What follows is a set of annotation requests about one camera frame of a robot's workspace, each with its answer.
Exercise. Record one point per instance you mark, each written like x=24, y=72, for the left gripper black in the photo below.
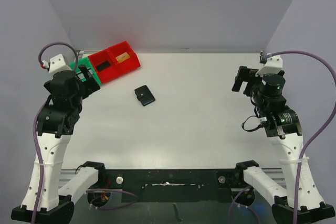
x=90, y=86

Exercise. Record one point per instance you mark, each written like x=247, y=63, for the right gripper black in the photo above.
x=248, y=76

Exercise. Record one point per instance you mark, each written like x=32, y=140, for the red plastic bin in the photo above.
x=110, y=73
x=130, y=64

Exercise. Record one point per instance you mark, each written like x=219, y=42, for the black leather card holder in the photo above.
x=144, y=95

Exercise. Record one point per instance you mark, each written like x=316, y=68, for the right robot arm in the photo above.
x=299, y=201

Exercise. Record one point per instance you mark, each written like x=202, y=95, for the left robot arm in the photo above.
x=53, y=126

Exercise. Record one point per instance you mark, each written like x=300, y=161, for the black credit card in bin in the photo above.
x=102, y=66

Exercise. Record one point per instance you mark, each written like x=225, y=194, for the gold credit card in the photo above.
x=122, y=57

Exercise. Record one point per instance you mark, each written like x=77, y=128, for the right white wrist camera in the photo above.
x=270, y=64

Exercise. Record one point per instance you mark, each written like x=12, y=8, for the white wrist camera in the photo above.
x=57, y=64
x=270, y=64

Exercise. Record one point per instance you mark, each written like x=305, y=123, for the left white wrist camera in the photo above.
x=57, y=64

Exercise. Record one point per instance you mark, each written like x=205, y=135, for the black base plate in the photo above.
x=187, y=185

